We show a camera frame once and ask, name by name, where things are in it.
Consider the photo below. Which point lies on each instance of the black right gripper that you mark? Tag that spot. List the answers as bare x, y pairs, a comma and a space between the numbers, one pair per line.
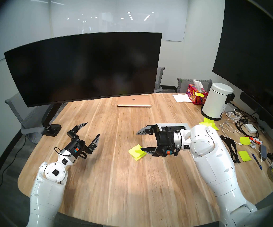
166, 143

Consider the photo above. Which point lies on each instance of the white power adapter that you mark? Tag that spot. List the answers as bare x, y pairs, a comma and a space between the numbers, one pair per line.
250, 128

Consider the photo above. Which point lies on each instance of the curled yellow sticky note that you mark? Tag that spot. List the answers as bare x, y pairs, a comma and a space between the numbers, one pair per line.
245, 141

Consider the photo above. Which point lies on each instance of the curved black computer monitor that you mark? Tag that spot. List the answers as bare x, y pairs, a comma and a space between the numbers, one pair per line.
84, 68

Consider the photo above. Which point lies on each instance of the large black wall television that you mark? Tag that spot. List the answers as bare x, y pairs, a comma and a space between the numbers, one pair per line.
252, 51

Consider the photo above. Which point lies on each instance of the crumpled yellow sticky notes pile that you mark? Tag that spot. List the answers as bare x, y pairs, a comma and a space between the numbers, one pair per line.
208, 123

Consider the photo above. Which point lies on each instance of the glass wall whiteboard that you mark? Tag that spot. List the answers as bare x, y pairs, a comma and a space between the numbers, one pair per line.
108, 13

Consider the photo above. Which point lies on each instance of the flat yellow sticky note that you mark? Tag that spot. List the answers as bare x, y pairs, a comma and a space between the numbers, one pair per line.
244, 156

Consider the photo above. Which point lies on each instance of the grey mesh office chair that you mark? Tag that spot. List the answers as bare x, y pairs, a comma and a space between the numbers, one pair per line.
159, 78
22, 117
183, 85

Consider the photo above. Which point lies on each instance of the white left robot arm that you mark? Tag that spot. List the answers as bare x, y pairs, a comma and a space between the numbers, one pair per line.
48, 181

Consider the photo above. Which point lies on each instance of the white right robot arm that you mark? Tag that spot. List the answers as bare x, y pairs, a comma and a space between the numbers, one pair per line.
212, 162

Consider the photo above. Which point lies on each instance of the black frame laptop stand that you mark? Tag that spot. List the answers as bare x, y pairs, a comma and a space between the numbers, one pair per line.
237, 160

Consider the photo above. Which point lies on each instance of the white paper napkin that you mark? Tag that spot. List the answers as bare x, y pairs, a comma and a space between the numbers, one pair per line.
181, 98

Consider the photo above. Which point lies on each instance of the small black clip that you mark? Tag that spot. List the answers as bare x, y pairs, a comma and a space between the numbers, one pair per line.
271, 156

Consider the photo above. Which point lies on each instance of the colourful floral tissue box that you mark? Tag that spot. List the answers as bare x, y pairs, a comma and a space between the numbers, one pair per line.
195, 97

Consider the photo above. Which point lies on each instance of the small yellow sticky note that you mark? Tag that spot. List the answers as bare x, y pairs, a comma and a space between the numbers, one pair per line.
199, 94

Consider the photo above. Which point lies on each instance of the rose gold closed laptop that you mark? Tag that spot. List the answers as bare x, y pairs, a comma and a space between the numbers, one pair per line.
134, 101

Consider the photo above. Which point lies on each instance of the grey whiteboard eraser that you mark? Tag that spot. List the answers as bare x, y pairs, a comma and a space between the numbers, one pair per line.
263, 152

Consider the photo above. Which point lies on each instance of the white cylindrical pedal bin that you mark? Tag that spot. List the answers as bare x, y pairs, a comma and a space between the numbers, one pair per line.
214, 102

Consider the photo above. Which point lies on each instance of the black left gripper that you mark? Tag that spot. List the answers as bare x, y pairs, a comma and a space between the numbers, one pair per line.
76, 147

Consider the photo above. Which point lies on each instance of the yellow sticky note pad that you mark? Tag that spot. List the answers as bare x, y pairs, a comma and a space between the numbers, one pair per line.
136, 153

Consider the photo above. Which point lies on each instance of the black video sound bar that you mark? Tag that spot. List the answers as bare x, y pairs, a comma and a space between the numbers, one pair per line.
257, 109

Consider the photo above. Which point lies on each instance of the blue ballpoint pen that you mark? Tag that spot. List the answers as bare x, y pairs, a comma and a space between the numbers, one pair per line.
256, 161

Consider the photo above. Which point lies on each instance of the silver table power outlet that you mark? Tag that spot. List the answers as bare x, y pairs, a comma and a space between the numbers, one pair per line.
174, 128

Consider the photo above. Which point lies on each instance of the red white marker pen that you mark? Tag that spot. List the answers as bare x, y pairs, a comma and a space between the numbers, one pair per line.
256, 140

